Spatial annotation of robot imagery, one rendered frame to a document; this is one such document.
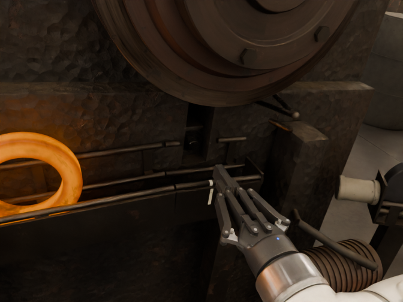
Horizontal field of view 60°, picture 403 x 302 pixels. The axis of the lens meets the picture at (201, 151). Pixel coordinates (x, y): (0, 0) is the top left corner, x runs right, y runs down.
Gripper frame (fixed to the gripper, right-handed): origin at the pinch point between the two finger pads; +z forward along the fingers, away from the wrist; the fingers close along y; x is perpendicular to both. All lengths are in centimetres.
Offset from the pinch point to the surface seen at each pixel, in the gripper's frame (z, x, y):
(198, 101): 5.1, 14.4, -5.9
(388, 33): 160, -13, 221
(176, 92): 5.2, 16.1, -10.1
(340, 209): 51, -79, 112
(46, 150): 6.6, 5.4, -30.4
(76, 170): 6.2, 1.0, -25.9
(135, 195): 3.6, -4.1, -15.9
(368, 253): -10.0, -20.7, 39.8
